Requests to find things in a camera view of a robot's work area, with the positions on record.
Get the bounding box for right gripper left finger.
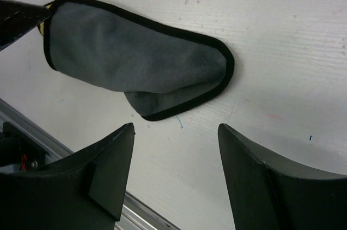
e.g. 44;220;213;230
1;123;135;229

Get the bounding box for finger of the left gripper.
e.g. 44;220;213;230
0;0;51;50

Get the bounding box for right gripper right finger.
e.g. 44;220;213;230
218;124;346;229

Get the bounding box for aluminium mounting rail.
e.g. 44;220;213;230
1;101;175;229

